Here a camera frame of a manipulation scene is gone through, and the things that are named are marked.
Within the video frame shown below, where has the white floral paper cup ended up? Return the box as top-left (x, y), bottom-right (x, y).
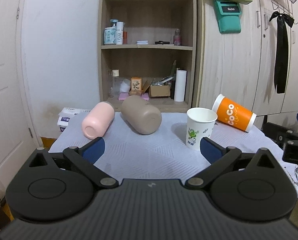
top-left (186, 107), bottom-right (218, 151)

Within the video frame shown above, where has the pink cylindrical cup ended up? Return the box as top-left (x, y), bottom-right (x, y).
top-left (82, 101), bottom-right (115, 140)

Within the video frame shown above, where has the orange coco paper cup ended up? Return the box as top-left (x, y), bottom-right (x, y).
top-left (212, 94), bottom-right (257, 132)

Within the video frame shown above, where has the taupe cylindrical cup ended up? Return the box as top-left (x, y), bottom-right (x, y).
top-left (121, 95), bottom-right (162, 135)

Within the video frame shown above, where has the white small cup on shelf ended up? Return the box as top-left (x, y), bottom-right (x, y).
top-left (120, 79), bottom-right (131, 93)

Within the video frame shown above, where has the white purple tissue pack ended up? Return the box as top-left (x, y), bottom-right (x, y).
top-left (57, 107), bottom-right (90, 132)

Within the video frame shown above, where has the grey patterned table cloth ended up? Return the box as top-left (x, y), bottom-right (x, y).
top-left (48, 112), bottom-right (298, 201)

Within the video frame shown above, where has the pink flat pad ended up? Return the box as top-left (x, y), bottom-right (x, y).
top-left (118, 92), bottom-right (150, 101)

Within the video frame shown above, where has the black ribbon bow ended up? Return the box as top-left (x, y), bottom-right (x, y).
top-left (269, 11), bottom-right (294, 94)

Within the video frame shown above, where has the white panel door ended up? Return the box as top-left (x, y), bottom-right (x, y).
top-left (0, 0), bottom-right (36, 200)

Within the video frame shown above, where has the white paper towel roll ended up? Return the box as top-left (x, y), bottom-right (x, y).
top-left (174, 69), bottom-right (187, 102)

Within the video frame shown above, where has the clear bottle cream cap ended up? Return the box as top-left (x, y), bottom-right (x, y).
top-left (111, 69), bottom-right (120, 96)

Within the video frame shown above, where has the small floral tan box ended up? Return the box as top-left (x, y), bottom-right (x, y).
top-left (129, 77), bottom-right (142, 96)

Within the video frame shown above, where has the small brown cardboard box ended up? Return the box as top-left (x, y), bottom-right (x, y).
top-left (142, 80), bottom-right (170, 98)

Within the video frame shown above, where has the light wood wardrobe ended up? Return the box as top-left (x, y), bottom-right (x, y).
top-left (193, 0), bottom-right (298, 121)

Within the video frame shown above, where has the teal label white bottle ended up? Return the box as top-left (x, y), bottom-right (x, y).
top-left (103, 19), bottom-right (119, 45)

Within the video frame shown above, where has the small pink bottle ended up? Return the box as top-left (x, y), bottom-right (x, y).
top-left (173, 29), bottom-right (181, 46)

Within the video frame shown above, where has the flat white tin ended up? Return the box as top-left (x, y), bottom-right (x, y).
top-left (136, 40), bottom-right (149, 45)

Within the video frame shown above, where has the black flat item on shelf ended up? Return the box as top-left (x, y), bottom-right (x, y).
top-left (154, 41), bottom-right (170, 45)

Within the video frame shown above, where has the wooden open shelf unit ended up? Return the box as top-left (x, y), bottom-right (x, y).
top-left (97, 0), bottom-right (197, 113)

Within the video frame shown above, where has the white tube bottle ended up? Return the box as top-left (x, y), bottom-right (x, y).
top-left (116, 22), bottom-right (124, 45)

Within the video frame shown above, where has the teal redmi pouch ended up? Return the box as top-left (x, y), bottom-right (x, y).
top-left (213, 0), bottom-right (242, 34)

